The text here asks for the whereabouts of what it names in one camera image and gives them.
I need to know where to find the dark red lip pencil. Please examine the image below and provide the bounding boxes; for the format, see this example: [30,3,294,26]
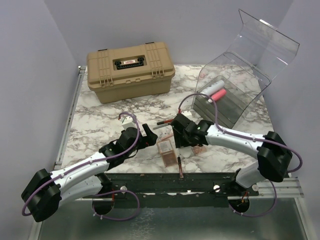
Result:
[177,156,184,179]

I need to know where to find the pink tube with white cap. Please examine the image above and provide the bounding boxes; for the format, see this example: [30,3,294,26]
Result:
[208,88,227,103]

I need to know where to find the white spray bottle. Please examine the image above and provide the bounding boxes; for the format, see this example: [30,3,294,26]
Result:
[201,80,225,96]

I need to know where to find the tan plastic toolbox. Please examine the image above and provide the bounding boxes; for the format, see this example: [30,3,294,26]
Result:
[86,42,176,104]

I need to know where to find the clear acrylic makeup organizer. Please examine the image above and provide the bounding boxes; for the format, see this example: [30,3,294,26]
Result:
[192,9,300,129]

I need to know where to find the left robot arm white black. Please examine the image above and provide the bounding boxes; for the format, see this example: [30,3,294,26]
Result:
[21,123,158,222]

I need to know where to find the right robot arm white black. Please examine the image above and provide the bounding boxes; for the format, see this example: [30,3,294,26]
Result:
[170,113,293,196]

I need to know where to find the pale pink makeup stick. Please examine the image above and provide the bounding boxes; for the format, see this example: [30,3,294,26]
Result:
[161,133,174,141]

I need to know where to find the labelled compact box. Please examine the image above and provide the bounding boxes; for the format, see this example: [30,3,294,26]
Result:
[157,140,173,154]

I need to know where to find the orange eyeshadow palette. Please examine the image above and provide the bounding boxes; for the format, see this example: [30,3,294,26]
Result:
[191,146,207,156]

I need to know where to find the rose gold clear compact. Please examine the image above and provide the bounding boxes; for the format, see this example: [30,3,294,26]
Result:
[161,151,178,168]

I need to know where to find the houndstooth patterned eyeliner pen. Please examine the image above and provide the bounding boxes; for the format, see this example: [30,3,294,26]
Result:
[153,123,170,130]

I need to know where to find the red lip gloss tube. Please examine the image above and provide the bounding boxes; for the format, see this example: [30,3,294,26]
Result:
[156,119,173,126]

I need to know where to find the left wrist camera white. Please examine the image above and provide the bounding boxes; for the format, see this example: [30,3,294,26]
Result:
[119,116,137,130]

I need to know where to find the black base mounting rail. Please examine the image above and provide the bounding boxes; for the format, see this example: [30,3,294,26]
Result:
[97,172,258,209]

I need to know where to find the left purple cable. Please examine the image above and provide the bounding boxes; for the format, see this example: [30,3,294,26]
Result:
[21,112,141,221]

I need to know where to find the aluminium frame rail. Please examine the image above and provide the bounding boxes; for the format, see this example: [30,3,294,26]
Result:
[53,65,87,170]

